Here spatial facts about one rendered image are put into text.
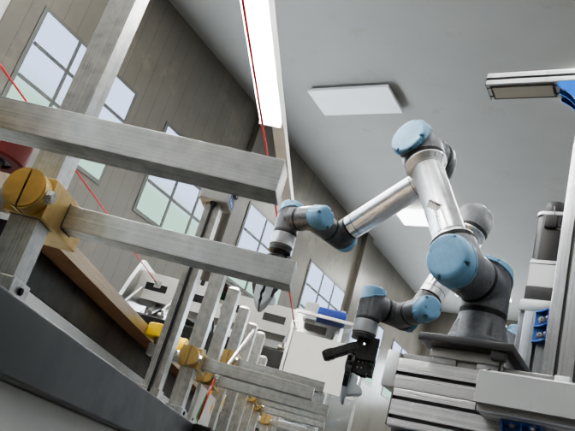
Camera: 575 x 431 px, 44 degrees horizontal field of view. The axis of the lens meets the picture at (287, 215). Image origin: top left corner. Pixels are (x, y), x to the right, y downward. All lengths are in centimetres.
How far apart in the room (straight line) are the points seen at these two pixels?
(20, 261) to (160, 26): 852
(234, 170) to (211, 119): 938
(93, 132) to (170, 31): 882
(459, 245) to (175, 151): 117
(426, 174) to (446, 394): 56
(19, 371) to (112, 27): 44
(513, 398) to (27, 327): 104
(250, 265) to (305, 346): 381
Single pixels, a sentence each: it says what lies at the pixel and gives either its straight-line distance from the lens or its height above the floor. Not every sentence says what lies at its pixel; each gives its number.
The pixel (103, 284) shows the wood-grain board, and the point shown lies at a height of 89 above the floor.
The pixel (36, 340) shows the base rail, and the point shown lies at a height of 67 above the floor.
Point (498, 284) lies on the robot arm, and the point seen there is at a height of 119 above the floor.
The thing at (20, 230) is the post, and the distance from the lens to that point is 86.
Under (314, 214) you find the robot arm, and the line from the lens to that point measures 211.
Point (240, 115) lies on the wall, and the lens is 1054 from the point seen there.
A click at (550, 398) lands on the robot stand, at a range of 157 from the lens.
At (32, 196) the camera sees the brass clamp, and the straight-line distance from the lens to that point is 84.
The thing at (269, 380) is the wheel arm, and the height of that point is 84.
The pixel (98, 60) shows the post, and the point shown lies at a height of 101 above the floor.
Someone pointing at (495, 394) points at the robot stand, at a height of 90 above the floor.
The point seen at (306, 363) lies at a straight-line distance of 461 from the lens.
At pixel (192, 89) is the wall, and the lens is 969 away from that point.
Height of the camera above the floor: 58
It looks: 21 degrees up
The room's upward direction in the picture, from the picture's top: 17 degrees clockwise
